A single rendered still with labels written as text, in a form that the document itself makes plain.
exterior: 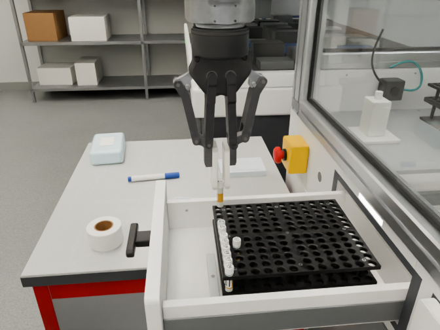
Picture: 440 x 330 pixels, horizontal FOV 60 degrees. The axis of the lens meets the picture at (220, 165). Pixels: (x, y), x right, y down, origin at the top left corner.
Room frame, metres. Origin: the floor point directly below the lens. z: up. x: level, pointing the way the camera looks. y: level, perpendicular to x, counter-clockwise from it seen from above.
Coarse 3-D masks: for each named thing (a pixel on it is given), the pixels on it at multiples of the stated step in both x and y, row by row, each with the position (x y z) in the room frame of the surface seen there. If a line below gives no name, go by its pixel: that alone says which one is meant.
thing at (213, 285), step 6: (210, 258) 0.49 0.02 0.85; (210, 264) 0.47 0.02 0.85; (210, 270) 0.46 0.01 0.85; (216, 270) 0.46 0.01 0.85; (210, 276) 0.44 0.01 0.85; (216, 276) 0.44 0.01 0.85; (210, 282) 0.43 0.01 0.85; (216, 282) 0.43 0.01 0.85; (210, 288) 0.42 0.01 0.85; (216, 288) 0.42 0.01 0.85; (210, 294) 0.41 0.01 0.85; (216, 294) 0.41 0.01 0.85
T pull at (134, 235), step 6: (132, 228) 0.48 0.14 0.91; (138, 228) 0.49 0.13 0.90; (132, 234) 0.46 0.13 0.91; (138, 234) 0.47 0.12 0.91; (144, 234) 0.47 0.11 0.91; (150, 234) 0.47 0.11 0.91; (132, 240) 0.45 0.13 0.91; (138, 240) 0.45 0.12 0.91; (144, 240) 0.45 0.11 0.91; (126, 246) 0.44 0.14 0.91; (132, 246) 0.44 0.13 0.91; (138, 246) 0.45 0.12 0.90; (144, 246) 0.45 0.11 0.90; (126, 252) 0.43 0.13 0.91; (132, 252) 0.43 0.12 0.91
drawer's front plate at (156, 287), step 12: (156, 180) 0.60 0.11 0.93; (156, 192) 0.56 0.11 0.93; (156, 204) 0.52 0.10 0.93; (156, 216) 0.49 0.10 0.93; (156, 228) 0.46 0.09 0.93; (168, 228) 0.59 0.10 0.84; (156, 240) 0.43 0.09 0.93; (156, 252) 0.41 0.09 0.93; (156, 264) 0.38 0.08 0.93; (156, 276) 0.36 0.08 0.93; (156, 288) 0.34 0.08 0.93; (144, 300) 0.32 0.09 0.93; (156, 300) 0.32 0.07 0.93; (156, 312) 0.32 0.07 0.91; (156, 324) 0.32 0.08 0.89
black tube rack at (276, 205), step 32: (256, 224) 0.51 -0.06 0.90; (288, 224) 0.55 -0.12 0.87; (320, 224) 0.51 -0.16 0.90; (256, 256) 0.43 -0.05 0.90; (288, 256) 0.46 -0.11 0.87; (320, 256) 0.43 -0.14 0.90; (352, 256) 0.43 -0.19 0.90; (224, 288) 0.40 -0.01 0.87; (256, 288) 0.40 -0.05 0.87; (288, 288) 0.40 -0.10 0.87; (320, 288) 0.40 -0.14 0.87
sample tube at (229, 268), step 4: (228, 264) 0.40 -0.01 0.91; (228, 268) 0.39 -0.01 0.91; (232, 268) 0.39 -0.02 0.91; (228, 272) 0.39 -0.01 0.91; (232, 272) 0.39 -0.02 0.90; (228, 280) 0.39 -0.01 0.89; (232, 280) 0.39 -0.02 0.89; (228, 284) 0.39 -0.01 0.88; (232, 284) 0.39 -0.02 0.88; (228, 288) 0.39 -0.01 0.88; (232, 288) 0.40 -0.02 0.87
